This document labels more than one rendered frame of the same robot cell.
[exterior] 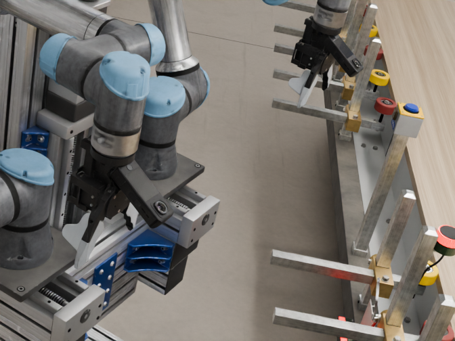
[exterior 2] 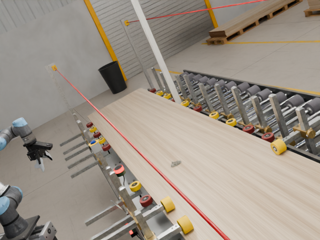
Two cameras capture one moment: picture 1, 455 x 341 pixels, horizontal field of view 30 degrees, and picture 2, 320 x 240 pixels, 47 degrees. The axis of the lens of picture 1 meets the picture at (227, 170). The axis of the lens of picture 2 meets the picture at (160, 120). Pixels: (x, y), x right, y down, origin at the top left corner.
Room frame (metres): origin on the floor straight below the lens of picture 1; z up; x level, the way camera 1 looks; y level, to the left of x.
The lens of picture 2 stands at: (-0.41, -0.59, 2.07)
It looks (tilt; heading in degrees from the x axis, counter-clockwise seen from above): 19 degrees down; 351
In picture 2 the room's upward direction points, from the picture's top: 25 degrees counter-clockwise
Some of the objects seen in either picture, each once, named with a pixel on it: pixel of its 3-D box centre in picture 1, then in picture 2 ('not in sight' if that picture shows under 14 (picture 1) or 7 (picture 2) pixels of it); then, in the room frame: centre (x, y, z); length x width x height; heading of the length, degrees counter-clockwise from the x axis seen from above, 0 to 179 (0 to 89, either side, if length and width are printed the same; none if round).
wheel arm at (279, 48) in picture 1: (323, 58); (83, 149); (3.40, -0.28, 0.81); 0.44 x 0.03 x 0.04; 94
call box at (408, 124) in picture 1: (406, 121); (95, 146); (2.21, -0.46, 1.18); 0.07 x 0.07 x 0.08; 4
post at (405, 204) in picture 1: (382, 262); (122, 194); (1.95, -0.48, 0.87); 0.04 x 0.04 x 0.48; 4
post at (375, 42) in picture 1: (357, 95); (95, 151); (2.95, -0.41, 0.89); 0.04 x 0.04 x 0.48; 4
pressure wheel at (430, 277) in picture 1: (418, 281); (137, 190); (1.92, -0.59, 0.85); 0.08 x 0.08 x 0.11
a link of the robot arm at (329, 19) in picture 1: (329, 15); (28, 138); (1.92, -0.14, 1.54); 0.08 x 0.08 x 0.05
